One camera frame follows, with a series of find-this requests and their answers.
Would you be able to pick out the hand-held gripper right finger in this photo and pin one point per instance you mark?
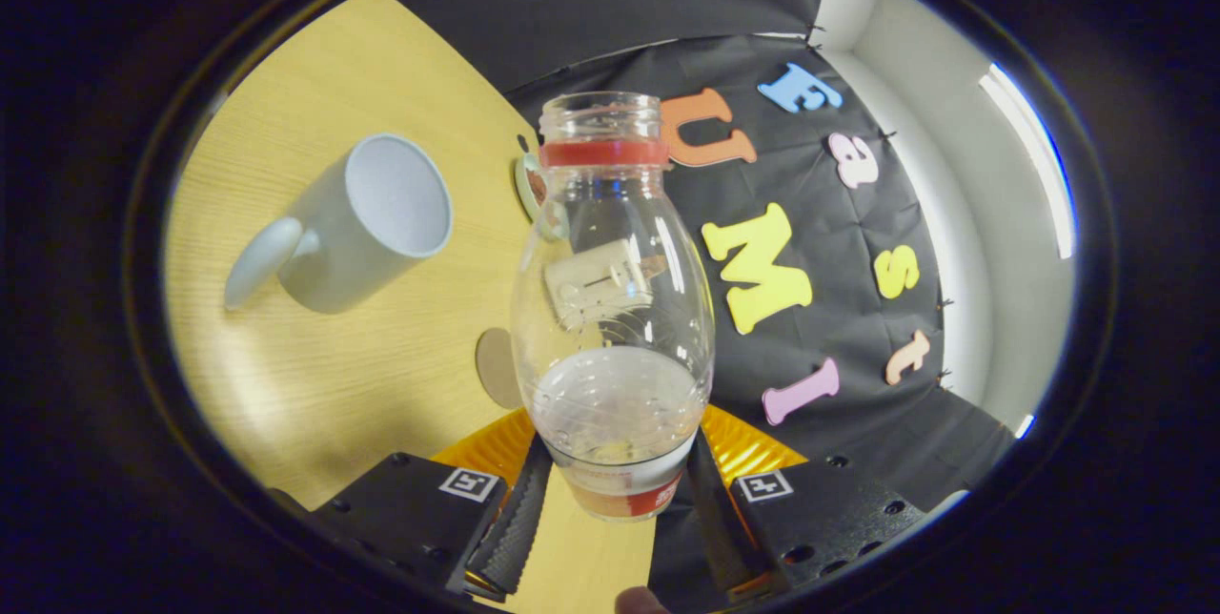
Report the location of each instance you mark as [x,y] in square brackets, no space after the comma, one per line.
[829,519]

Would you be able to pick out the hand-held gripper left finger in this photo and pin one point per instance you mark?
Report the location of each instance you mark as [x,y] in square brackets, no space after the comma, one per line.
[410,509]

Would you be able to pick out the round brown coaster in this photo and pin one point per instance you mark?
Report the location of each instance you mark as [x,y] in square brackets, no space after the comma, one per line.
[498,371]

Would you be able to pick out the clear plastic bottle red label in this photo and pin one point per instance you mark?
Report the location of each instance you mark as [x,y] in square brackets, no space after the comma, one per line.
[610,214]

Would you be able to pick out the wooden table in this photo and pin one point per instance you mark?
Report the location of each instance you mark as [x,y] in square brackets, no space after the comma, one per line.
[334,385]

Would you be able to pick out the small ceiling light panel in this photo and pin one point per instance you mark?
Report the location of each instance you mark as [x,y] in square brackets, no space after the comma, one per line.
[1025,425]

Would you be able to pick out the white toaster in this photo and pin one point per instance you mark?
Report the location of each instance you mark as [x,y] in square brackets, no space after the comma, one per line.
[596,285]

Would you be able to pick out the pale green plate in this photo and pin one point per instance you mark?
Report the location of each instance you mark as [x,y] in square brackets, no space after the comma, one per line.
[524,190]

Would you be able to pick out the large ceiling light panel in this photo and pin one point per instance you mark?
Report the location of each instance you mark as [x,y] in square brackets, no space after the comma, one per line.
[1034,166]

